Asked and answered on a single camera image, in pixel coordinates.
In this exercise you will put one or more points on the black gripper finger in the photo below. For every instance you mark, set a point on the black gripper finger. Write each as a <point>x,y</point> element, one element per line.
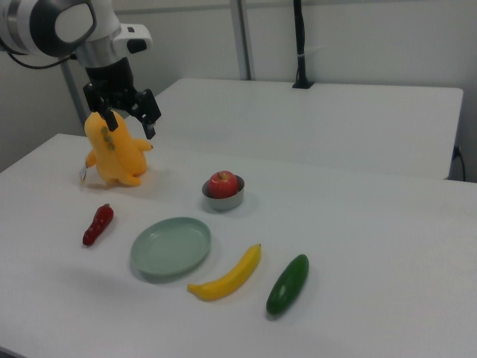
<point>100,102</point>
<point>147,108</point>

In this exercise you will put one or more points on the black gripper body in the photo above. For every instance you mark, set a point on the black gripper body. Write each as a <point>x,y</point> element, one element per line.
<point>110,80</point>

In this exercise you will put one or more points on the yellow banana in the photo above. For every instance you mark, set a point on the yellow banana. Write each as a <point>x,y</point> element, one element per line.
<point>231,277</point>

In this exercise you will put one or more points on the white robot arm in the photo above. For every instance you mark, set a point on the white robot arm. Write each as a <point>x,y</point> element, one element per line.
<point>35,26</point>

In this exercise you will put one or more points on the light green plastic plate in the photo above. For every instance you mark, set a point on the light green plastic plate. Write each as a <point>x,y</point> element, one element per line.
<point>169,248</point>

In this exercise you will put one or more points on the orange plush toy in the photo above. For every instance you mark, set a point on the orange plush toy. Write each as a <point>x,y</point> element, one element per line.
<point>117,156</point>

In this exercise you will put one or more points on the white plush toy tag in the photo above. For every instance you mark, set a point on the white plush toy tag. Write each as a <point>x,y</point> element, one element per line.
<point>83,174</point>

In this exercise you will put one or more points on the red apple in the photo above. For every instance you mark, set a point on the red apple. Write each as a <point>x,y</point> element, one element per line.
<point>223,184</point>

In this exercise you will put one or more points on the small grey metal bowl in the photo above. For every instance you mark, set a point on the small grey metal bowl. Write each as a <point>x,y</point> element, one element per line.
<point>223,204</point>

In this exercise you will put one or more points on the red chili pepper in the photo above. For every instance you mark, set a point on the red chili pepper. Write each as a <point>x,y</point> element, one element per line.
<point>98,225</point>

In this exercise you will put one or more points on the black pole with clamp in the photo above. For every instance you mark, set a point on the black pole with clamp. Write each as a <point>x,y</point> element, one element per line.
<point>301,44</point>

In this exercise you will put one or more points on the green cucumber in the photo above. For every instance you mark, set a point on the green cucumber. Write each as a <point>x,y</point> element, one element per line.
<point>288,285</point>

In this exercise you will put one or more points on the grey partition post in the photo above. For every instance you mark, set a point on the grey partition post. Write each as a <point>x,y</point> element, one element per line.
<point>244,41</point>
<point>74,93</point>

